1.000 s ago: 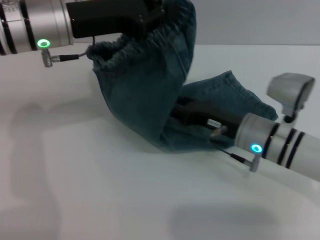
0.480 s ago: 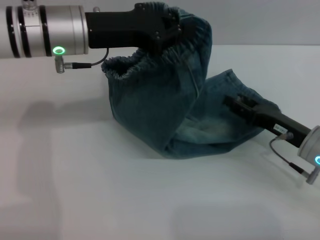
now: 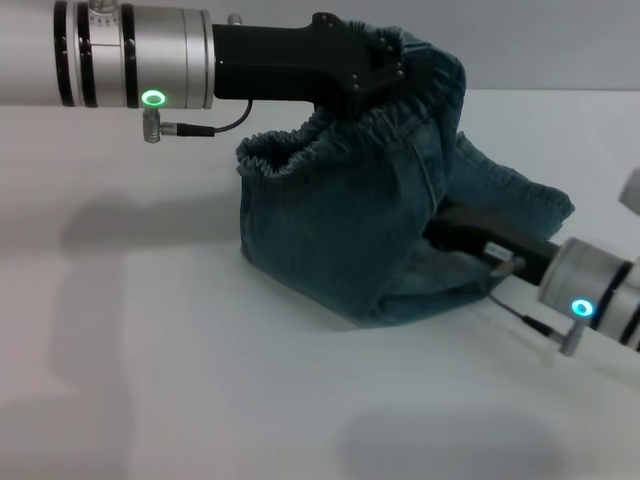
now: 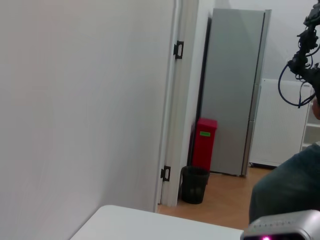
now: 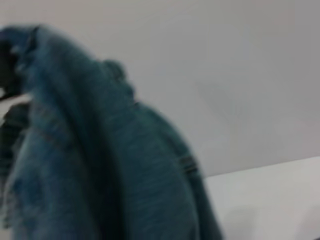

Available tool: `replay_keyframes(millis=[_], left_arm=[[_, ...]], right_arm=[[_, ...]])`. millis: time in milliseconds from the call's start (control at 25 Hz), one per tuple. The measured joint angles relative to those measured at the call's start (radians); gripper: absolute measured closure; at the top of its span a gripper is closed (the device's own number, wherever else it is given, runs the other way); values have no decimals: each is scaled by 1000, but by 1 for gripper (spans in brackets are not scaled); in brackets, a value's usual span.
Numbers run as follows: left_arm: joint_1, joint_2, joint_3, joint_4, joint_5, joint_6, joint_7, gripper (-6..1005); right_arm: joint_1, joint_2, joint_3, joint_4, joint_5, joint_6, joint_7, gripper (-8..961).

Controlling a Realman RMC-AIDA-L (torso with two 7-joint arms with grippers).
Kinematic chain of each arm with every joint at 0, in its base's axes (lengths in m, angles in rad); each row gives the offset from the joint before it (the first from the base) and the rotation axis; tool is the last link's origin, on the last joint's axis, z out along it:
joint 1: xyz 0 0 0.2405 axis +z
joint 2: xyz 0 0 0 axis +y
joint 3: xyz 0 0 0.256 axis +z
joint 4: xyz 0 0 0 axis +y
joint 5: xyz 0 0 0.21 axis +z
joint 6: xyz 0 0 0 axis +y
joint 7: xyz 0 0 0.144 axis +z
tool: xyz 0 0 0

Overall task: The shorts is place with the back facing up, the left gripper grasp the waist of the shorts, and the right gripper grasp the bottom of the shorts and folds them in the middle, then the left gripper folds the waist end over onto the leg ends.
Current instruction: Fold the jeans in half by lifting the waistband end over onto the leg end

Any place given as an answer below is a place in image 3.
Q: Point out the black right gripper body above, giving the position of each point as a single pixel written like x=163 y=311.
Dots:
x=480 y=240

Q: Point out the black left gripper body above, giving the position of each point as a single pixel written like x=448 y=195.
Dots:
x=290 y=62

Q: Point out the blue denim shorts with cartoon patch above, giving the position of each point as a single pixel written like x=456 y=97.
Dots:
x=325 y=225

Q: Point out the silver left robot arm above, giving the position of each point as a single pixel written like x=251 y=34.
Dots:
x=100 y=55

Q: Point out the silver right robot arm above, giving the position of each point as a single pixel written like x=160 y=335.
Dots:
x=590 y=285

